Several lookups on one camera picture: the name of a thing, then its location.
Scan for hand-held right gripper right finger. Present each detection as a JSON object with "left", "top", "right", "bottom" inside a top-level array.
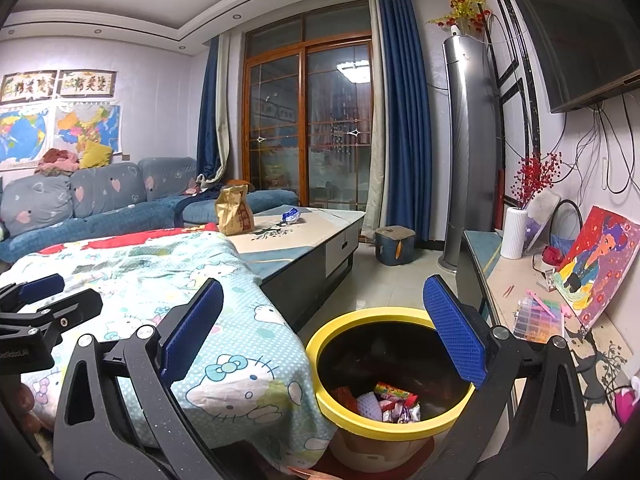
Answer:
[{"left": 415, "top": 274, "right": 590, "bottom": 480}]

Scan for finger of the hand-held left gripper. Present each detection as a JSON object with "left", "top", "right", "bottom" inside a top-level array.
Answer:
[
  {"left": 0, "top": 273, "right": 66, "bottom": 311},
  {"left": 0, "top": 287, "right": 103, "bottom": 333}
]

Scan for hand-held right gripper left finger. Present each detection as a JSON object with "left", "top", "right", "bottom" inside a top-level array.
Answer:
[{"left": 52, "top": 277, "right": 226, "bottom": 480}]

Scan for rainbow striped wrapper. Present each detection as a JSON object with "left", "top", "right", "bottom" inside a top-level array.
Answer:
[{"left": 374, "top": 381, "right": 420, "bottom": 405}]

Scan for purple snack wrapper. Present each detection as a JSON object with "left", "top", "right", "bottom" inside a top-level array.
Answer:
[{"left": 382, "top": 400, "right": 422, "bottom": 423}]

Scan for yellow rimmed trash bin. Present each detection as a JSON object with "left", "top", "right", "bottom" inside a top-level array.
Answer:
[{"left": 304, "top": 306, "right": 477, "bottom": 472}]

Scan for white foam fruit net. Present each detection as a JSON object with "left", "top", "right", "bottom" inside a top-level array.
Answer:
[{"left": 354, "top": 392, "right": 387, "bottom": 418}]

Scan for red plastic bag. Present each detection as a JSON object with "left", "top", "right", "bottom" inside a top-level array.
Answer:
[{"left": 332, "top": 385, "right": 360, "bottom": 413}]

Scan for person's left hand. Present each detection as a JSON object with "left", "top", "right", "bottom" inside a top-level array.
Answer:
[{"left": 7, "top": 382, "right": 43, "bottom": 436}]

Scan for long television cabinet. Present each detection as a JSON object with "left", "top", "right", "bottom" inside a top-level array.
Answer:
[{"left": 457, "top": 230, "right": 640, "bottom": 441}]

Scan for cartoon cat printed blanket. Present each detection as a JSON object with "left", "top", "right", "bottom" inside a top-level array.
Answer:
[{"left": 0, "top": 234, "right": 337, "bottom": 476}]

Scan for clear plastic bead box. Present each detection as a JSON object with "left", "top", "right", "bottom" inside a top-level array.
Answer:
[{"left": 512, "top": 296, "right": 566, "bottom": 339}]

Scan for red blanket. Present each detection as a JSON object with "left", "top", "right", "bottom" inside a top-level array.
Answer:
[{"left": 37, "top": 223, "right": 221, "bottom": 256}]

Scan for blue stool with wooden top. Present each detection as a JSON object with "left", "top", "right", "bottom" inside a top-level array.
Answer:
[{"left": 375, "top": 226, "right": 417, "bottom": 267}]

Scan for blue heart print sofa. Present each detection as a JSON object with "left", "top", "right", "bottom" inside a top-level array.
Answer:
[{"left": 0, "top": 156, "right": 301, "bottom": 263}]

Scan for white ribbed vase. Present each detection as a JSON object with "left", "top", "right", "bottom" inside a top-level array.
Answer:
[{"left": 501, "top": 206, "right": 529, "bottom": 260}]

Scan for brown paper bag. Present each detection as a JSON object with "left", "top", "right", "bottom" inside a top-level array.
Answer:
[{"left": 215, "top": 184, "right": 255, "bottom": 237}]

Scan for pile of clothes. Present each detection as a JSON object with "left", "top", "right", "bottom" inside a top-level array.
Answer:
[{"left": 34, "top": 147, "right": 81, "bottom": 177}]

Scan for dark cloth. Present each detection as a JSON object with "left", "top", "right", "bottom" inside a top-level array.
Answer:
[{"left": 185, "top": 180, "right": 251, "bottom": 202}]

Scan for yellow pillow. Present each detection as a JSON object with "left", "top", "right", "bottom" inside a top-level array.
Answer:
[{"left": 80, "top": 140, "right": 113, "bottom": 169}]

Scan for white vase with red berries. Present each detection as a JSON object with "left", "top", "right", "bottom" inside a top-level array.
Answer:
[{"left": 522, "top": 191, "right": 562, "bottom": 255}]

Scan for grey coffee table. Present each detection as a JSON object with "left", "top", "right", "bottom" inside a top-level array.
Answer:
[{"left": 220, "top": 206, "right": 366, "bottom": 333}]

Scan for world map poster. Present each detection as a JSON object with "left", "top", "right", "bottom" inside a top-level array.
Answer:
[{"left": 0, "top": 102, "right": 53, "bottom": 171}]

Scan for colourful figure painting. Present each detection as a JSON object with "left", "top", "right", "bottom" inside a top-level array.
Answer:
[{"left": 554, "top": 205, "right": 640, "bottom": 331}]

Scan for country map poster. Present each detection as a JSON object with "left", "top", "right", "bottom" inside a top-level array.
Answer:
[{"left": 54, "top": 102, "right": 123, "bottom": 156}]

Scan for grey tower air conditioner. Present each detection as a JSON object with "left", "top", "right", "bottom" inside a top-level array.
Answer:
[{"left": 437, "top": 34, "right": 501, "bottom": 275}]

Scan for framed calligraphy picture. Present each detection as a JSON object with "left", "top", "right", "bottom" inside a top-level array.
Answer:
[
  {"left": 0, "top": 72, "right": 56, "bottom": 103},
  {"left": 56, "top": 69, "right": 118, "bottom": 97}
]

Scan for blue window curtain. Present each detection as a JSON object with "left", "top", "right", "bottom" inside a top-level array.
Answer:
[
  {"left": 196, "top": 35, "right": 236, "bottom": 183},
  {"left": 361, "top": 0, "right": 433, "bottom": 241}
]

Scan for wooden framed glass door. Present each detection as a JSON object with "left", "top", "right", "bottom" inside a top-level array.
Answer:
[{"left": 243, "top": 0, "right": 376, "bottom": 213}]

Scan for yellow red artificial flowers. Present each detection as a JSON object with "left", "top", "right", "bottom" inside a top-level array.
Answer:
[{"left": 427, "top": 0, "right": 493, "bottom": 36}]

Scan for black handled basket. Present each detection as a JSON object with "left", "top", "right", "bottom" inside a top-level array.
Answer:
[{"left": 542, "top": 199, "right": 583, "bottom": 273}]

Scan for wall mounted television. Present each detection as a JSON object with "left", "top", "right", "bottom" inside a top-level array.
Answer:
[{"left": 500, "top": 0, "right": 640, "bottom": 114}]

